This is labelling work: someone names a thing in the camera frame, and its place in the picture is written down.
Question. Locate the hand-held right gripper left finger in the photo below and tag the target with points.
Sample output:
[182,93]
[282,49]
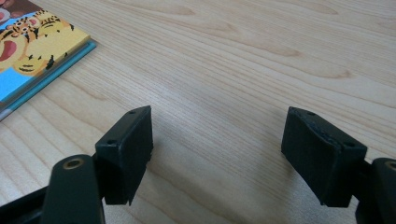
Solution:
[124,155]

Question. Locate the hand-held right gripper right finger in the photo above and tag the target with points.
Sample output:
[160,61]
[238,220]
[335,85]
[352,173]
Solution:
[323,161]

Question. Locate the colourful cartoon picture book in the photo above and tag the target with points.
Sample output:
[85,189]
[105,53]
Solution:
[34,46]

